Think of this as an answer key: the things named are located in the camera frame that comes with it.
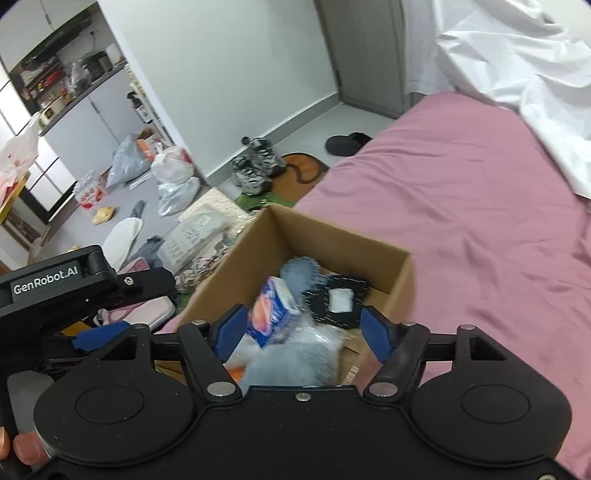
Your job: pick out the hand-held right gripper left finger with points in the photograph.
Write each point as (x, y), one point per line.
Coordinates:
(231, 330)

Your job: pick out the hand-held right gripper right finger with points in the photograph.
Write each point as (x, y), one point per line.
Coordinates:
(376, 334)

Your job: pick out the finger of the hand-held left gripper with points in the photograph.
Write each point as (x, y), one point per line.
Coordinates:
(99, 334)

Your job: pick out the clear plastic bag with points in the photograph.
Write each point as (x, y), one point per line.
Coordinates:
(323, 337)

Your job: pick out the grey fuzzy pouch pink heart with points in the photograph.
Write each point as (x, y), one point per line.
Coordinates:
(291, 364)

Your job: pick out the cardboard box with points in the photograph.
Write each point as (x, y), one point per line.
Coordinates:
(249, 249)

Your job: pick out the person's left hand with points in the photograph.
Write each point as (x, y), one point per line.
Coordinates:
(30, 450)

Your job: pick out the pink padded sleeve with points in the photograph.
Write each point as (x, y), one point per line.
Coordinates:
(147, 309)

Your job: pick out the black coaster with white patch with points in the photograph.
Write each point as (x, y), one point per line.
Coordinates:
(318, 310)

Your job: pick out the patterned fabric package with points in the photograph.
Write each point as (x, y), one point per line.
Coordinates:
(198, 270)

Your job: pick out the blue denim coaster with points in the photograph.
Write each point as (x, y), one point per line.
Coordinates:
(300, 277)

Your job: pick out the white slipper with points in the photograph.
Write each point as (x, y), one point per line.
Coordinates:
(122, 240)

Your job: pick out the yellow crumpled item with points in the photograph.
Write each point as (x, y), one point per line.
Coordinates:
(104, 214)

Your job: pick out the dark grey furry cloth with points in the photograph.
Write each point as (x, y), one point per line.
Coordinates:
(152, 249)

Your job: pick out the clear wrapped grey package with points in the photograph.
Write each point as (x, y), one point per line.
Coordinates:
(194, 235)

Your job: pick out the red white snack package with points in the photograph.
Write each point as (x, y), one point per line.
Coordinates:
(90, 190)

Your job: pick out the grey sock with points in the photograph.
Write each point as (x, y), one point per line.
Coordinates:
(137, 208)

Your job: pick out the cream floral fabric package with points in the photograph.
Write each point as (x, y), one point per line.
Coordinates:
(212, 201)

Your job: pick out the white orange shopping bag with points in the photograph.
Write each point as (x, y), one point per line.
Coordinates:
(18, 157)

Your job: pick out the green cartoon floor mat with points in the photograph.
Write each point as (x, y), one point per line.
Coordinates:
(263, 201)

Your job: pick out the white plastic bags on floor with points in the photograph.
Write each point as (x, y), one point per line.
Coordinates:
(178, 196)

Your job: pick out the grey plastic bag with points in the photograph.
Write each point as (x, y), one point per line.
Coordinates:
(127, 161)

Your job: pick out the white kitchen cabinet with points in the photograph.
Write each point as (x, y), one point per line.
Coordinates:
(92, 124)

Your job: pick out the orange carton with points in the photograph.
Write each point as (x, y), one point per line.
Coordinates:
(147, 145)

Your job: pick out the white plastic bag red print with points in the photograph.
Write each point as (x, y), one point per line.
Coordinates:
(171, 166)

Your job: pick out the brown doormat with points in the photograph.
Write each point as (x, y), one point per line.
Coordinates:
(304, 170)

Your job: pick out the black slipper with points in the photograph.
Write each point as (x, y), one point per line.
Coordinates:
(346, 144)

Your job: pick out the black spray bottle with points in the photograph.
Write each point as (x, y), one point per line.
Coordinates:
(137, 108)

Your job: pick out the white storage rack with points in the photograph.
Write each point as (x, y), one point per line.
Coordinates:
(154, 110)

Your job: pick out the grey door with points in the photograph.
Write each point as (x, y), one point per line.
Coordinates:
(369, 46)

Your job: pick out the white cover cloth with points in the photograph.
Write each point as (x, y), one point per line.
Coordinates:
(508, 69)

